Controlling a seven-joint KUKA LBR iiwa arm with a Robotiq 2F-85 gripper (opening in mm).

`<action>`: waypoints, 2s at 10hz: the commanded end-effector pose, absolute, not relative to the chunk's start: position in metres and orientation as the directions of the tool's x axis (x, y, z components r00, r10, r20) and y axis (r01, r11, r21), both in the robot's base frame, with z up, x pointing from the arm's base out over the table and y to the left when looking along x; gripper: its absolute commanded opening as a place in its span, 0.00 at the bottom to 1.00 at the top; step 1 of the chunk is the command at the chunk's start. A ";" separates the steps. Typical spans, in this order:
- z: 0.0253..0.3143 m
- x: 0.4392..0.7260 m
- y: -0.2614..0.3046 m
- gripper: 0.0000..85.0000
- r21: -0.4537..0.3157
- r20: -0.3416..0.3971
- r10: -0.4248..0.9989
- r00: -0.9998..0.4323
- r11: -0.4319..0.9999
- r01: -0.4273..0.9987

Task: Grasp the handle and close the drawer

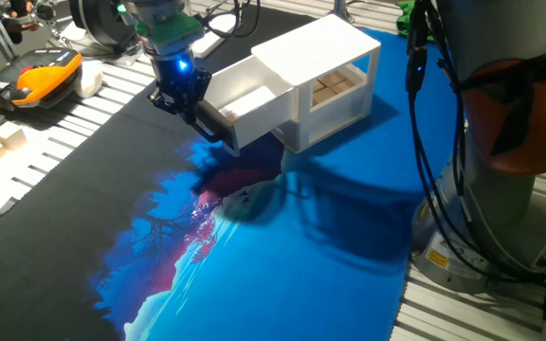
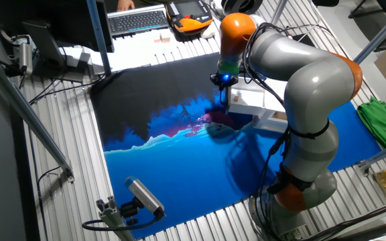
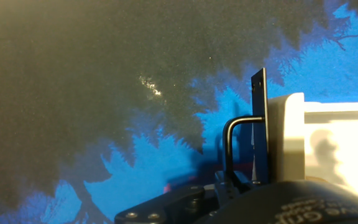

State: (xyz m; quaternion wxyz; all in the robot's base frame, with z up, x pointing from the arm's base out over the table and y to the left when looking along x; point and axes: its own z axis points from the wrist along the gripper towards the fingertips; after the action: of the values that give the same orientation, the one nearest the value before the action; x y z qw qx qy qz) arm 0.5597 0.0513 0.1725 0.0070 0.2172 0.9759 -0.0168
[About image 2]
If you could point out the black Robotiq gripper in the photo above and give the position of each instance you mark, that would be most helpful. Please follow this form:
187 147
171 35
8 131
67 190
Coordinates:
230 81

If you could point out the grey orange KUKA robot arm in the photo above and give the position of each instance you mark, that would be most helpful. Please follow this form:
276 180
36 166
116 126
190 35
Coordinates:
317 83

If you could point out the person's hand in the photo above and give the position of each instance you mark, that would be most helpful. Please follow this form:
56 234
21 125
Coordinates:
126 4

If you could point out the white plastic object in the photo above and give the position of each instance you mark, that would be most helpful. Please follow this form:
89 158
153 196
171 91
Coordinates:
208 32

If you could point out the orange black teach pendant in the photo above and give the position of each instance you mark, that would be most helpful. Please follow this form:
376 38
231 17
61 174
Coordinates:
193 25

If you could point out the large pale wooden block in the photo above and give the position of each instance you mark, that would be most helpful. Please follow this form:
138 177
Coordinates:
165 38

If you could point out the small pale wooden block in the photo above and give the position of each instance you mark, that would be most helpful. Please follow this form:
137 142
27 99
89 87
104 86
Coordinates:
157 40

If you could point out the black round spool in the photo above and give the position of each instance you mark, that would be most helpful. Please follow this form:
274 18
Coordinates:
243 6

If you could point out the white paper sheet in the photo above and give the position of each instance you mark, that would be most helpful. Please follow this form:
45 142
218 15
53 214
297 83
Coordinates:
136 53

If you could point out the blue landscape printed mat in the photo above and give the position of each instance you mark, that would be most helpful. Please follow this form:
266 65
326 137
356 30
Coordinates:
186 174

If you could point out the black computer keyboard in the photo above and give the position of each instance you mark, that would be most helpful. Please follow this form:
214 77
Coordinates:
136 21

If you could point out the green cloth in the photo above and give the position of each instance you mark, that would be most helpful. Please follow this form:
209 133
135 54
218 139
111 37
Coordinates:
380 124

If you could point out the long aluminium beam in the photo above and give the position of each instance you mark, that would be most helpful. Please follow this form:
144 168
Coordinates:
384 152
29 110
380 33

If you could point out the grey monitor stand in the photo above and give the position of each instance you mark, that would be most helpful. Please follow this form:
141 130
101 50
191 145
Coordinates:
45 43

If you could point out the black computer monitor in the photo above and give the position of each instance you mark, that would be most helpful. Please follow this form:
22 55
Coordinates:
45 20

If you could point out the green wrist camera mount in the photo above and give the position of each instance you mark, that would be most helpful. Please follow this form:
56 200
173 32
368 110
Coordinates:
229 68

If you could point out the white cabinet frame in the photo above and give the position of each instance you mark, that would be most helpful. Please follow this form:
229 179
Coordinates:
266 126

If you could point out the aluminium frame post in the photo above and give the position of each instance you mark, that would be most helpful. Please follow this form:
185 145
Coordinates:
278 11
98 37

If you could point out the grey camera with blue end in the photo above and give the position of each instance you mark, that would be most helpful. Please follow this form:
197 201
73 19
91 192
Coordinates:
144 195

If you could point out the short aluminium extrusion bracket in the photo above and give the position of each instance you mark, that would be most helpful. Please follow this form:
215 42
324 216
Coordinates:
112 217

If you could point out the grey mounted camera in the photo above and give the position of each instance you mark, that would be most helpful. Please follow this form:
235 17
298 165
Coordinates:
25 57

